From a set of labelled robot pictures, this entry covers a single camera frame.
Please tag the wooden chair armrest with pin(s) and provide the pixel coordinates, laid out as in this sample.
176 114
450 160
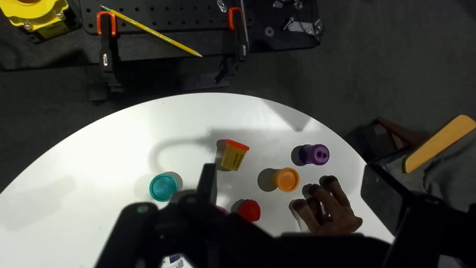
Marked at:
451 133

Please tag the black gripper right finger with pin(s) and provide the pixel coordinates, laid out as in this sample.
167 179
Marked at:
383 199

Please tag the orange handled black clamp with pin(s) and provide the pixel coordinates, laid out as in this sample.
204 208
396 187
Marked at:
109 60

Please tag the black perforated board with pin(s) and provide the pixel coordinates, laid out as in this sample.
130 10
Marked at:
163 16

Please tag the red play-dough tub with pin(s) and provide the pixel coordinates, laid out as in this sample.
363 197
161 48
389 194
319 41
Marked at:
247 209

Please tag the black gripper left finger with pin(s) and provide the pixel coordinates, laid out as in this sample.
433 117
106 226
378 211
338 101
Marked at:
207 187

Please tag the brown teddy bear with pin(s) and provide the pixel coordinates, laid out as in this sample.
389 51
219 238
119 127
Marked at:
325 209

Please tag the teal lid play-dough tub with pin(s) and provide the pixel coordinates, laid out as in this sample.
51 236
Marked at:
163 187

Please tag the yellow tub with orange lid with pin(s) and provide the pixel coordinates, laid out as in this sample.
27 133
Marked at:
231 154

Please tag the yellow emergency stop box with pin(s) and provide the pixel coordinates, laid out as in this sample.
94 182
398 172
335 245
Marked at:
45 19

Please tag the yellow pencil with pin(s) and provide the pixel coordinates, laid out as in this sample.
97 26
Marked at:
143 28

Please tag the purple play-dough tub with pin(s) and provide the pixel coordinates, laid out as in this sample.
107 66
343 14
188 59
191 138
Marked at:
310 154

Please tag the orange play-dough tub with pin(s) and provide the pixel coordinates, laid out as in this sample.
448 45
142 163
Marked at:
283 179

